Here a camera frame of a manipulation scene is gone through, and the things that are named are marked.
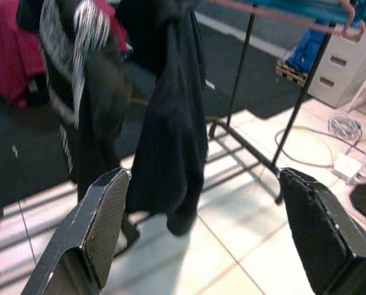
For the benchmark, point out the teal blue garment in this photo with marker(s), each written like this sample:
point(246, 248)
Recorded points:
point(308, 7)

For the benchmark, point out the white drawer cabinet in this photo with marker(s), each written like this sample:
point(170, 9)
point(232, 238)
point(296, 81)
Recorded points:
point(348, 52)

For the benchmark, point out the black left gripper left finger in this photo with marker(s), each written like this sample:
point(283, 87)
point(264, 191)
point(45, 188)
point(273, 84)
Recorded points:
point(93, 221)

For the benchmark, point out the black metal clothes rack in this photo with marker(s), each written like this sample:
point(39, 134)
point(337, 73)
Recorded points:
point(303, 98)

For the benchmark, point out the black white patterned garment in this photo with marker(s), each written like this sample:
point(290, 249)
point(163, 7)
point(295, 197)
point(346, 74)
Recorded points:
point(59, 46)

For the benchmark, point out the small wooden pallet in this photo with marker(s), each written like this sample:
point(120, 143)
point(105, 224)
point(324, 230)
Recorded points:
point(290, 72)

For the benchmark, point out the white power box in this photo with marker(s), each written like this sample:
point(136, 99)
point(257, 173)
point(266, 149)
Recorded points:
point(347, 166)

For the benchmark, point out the black jacket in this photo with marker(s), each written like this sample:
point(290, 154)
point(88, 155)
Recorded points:
point(170, 138)

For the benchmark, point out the pink plastic hanger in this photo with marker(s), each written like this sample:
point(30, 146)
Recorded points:
point(293, 19)

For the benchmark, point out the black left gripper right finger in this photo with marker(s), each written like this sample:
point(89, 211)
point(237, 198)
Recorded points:
point(318, 233)

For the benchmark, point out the red garment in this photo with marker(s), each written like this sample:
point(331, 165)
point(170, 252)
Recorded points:
point(10, 46)

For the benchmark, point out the dark brown black garment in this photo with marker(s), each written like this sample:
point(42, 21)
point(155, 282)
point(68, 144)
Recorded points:
point(102, 123)

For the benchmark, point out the dark grey floor mat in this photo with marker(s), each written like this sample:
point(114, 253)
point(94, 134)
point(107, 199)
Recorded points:
point(256, 86)

